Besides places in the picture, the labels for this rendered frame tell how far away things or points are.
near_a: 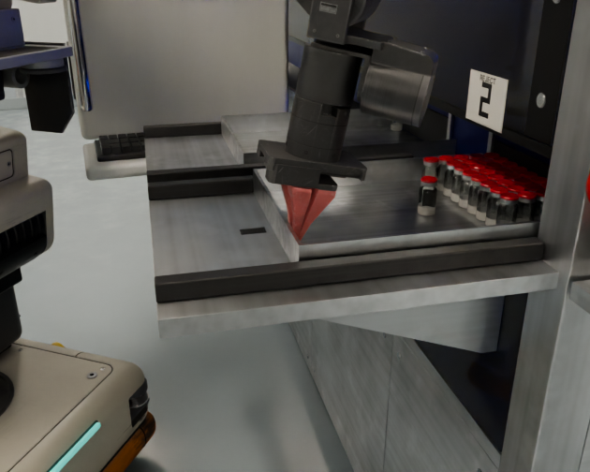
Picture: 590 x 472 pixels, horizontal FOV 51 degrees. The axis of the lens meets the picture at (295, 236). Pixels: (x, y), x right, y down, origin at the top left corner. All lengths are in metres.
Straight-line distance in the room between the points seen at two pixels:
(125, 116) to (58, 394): 0.65
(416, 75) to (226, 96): 0.99
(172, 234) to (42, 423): 0.81
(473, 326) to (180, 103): 0.96
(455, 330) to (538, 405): 0.12
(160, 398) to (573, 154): 1.51
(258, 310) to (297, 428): 1.24
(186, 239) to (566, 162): 0.41
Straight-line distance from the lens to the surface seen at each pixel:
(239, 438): 1.77
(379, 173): 0.90
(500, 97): 0.76
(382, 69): 0.59
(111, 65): 1.49
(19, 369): 1.67
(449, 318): 0.76
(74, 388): 1.56
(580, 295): 0.67
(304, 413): 1.85
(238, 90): 1.54
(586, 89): 0.64
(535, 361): 0.75
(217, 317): 0.57
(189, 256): 0.68
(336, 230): 0.73
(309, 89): 0.60
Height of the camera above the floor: 1.16
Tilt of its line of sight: 23 degrees down
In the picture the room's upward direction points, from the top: straight up
